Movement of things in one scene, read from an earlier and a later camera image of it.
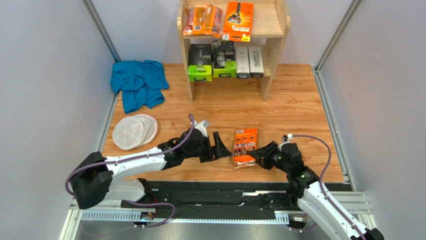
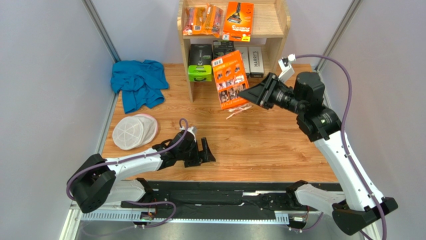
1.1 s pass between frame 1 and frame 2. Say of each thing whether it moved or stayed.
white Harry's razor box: stayed
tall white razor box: stayed
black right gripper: moved
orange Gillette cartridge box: moved
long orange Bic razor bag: stayed
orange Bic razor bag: stayed
